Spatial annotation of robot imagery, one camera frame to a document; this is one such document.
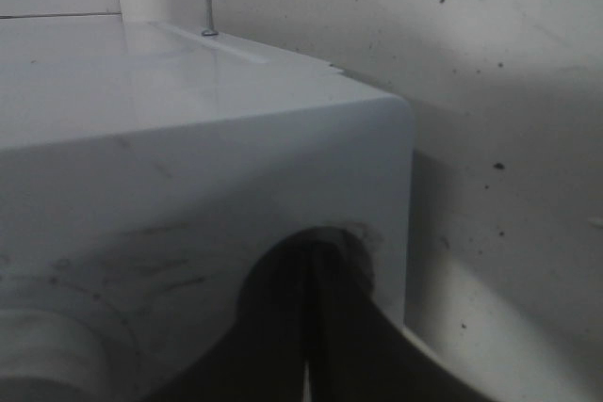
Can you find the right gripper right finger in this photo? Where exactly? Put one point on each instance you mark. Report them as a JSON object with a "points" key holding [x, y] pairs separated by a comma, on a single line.
{"points": [[357, 354]]}

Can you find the white microwave oven body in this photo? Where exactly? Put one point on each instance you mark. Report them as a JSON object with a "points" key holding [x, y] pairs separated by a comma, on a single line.
{"points": [[158, 165]]}

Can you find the white timer knob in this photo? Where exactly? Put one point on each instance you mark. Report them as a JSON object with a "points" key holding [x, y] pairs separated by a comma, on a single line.
{"points": [[60, 332]]}

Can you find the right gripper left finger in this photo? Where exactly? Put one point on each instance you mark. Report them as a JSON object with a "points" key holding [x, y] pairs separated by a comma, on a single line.
{"points": [[261, 357]]}

